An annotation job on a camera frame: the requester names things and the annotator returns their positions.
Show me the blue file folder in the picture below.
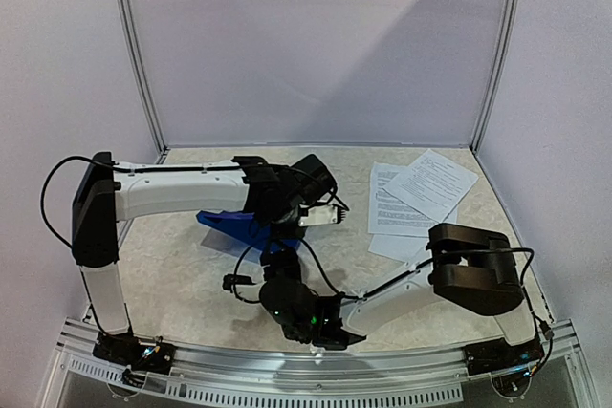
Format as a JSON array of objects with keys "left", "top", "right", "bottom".
[{"left": 196, "top": 211, "right": 271, "bottom": 263}]

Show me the printed paper sheet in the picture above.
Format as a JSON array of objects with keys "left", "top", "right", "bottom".
[
  {"left": 368, "top": 162, "right": 437, "bottom": 238},
  {"left": 383, "top": 150, "right": 478, "bottom": 223}
]

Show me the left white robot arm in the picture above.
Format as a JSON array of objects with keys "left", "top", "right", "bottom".
[{"left": 71, "top": 152, "right": 344, "bottom": 364}]

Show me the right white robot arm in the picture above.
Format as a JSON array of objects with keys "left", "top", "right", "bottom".
[{"left": 258, "top": 224, "right": 534, "bottom": 366}]

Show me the bottom white paper sheet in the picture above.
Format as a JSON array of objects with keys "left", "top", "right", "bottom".
[{"left": 368, "top": 234, "right": 428, "bottom": 262}]

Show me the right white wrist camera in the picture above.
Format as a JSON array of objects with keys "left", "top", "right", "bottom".
[{"left": 222, "top": 273, "right": 254, "bottom": 293}]

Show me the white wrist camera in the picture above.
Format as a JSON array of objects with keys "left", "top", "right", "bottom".
[
  {"left": 297, "top": 204, "right": 347, "bottom": 227},
  {"left": 222, "top": 273, "right": 254, "bottom": 293}
]

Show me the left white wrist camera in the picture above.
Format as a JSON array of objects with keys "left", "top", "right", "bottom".
[{"left": 297, "top": 204, "right": 347, "bottom": 227}]

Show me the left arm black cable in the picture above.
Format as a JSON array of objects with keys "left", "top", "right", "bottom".
[{"left": 39, "top": 154, "right": 350, "bottom": 249}]

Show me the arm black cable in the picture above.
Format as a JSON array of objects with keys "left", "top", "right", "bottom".
[
  {"left": 39, "top": 154, "right": 350, "bottom": 249},
  {"left": 229, "top": 230, "right": 556, "bottom": 371}
]

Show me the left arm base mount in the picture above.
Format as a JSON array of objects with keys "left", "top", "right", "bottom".
[{"left": 93, "top": 332, "right": 177, "bottom": 375}]

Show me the left aluminium corner post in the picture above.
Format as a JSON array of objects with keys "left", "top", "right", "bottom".
[{"left": 117, "top": 0, "right": 168, "bottom": 156}]

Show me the aluminium corner post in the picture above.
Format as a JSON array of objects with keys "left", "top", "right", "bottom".
[
  {"left": 470, "top": 0, "right": 518, "bottom": 157},
  {"left": 117, "top": 0, "right": 168, "bottom": 156}
]

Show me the perforated white cable tray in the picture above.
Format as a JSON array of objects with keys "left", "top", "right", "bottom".
[{"left": 57, "top": 357, "right": 464, "bottom": 407}]

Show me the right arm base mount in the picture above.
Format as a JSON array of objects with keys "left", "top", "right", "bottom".
[{"left": 462, "top": 335, "right": 554, "bottom": 377}]

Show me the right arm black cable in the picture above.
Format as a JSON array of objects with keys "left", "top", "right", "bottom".
[{"left": 229, "top": 230, "right": 556, "bottom": 371}]

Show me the aluminium front rail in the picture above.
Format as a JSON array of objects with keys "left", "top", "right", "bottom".
[{"left": 55, "top": 317, "right": 579, "bottom": 390}]

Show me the right aluminium corner post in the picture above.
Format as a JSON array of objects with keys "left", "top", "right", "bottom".
[{"left": 470, "top": 0, "right": 518, "bottom": 157}]

